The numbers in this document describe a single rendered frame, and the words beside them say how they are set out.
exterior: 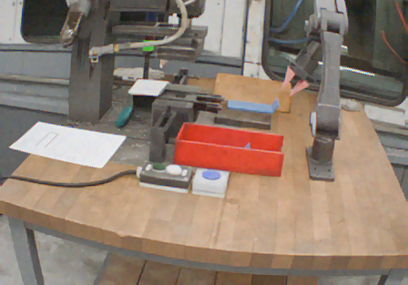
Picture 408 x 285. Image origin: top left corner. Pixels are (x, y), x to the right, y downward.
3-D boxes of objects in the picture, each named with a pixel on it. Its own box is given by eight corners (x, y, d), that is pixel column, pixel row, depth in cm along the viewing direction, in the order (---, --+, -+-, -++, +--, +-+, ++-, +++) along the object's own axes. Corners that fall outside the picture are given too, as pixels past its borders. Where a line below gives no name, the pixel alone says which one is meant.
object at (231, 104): (278, 114, 157) (279, 105, 156) (227, 107, 158) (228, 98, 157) (277, 106, 164) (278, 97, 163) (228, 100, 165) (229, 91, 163)
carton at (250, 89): (290, 116, 166) (292, 92, 163) (211, 105, 168) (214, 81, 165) (288, 104, 178) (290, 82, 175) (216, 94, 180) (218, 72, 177)
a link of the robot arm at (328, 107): (312, 128, 130) (319, 10, 128) (334, 131, 130) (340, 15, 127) (315, 129, 124) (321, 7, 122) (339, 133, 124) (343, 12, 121)
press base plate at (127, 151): (227, 190, 119) (229, 178, 118) (36, 157, 123) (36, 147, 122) (243, 104, 180) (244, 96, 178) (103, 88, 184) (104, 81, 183)
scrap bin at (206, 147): (280, 177, 121) (284, 153, 119) (173, 164, 123) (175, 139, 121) (280, 157, 132) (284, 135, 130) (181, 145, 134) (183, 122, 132)
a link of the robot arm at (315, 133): (311, 107, 128) (312, 114, 123) (340, 112, 127) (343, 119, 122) (307, 130, 130) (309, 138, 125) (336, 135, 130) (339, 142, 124)
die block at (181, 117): (188, 139, 138) (190, 111, 135) (150, 134, 138) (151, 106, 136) (198, 115, 156) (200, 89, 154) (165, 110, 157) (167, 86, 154)
